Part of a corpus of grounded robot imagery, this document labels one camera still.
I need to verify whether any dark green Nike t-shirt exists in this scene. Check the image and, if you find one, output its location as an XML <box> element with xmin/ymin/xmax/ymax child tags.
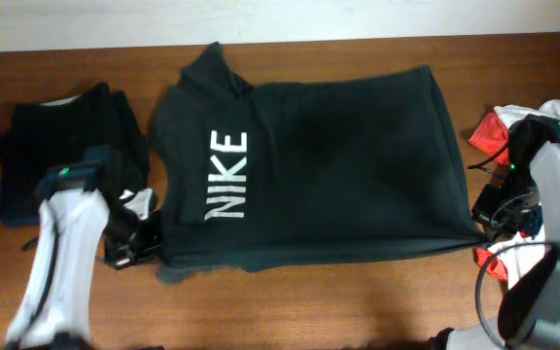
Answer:
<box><xmin>151</xmin><ymin>44</ymin><xmax>486</xmax><ymax>284</ymax></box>

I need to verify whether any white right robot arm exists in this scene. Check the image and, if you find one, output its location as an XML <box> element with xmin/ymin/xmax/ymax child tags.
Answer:
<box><xmin>427</xmin><ymin>114</ymin><xmax>560</xmax><ymax>349</ymax></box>

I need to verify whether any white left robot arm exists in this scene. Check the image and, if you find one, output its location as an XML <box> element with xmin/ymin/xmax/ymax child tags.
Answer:
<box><xmin>4</xmin><ymin>145</ymin><xmax>161</xmax><ymax>349</ymax></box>

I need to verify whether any folded dark clothes stack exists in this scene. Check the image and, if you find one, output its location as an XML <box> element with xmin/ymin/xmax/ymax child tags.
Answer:
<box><xmin>0</xmin><ymin>83</ymin><xmax>150</xmax><ymax>228</ymax></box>

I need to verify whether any white garment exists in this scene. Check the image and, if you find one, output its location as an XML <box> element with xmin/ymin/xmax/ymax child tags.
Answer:
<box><xmin>488</xmin><ymin>112</ymin><xmax>560</xmax><ymax>289</ymax></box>

